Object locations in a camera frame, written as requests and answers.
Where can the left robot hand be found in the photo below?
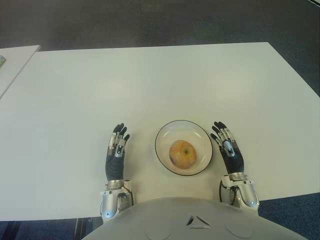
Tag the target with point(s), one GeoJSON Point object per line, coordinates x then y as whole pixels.
{"type": "Point", "coordinates": [115, 165]}

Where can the white side table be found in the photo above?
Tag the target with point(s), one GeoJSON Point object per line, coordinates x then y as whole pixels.
{"type": "Point", "coordinates": [15, 62]}

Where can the white plate with black rim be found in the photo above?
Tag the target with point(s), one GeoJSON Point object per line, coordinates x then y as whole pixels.
{"type": "Point", "coordinates": [200, 135]}

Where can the grey robot torso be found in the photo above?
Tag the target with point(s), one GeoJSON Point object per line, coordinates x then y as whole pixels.
{"type": "Point", "coordinates": [175, 220]}

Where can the yellow-red apple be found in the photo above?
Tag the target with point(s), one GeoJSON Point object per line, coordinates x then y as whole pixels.
{"type": "Point", "coordinates": [183, 153]}

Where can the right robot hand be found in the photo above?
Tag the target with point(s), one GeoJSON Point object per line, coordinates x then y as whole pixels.
{"type": "Point", "coordinates": [233, 160]}

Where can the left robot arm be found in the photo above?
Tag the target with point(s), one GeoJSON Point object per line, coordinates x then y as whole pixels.
{"type": "Point", "coordinates": [110, 202]}

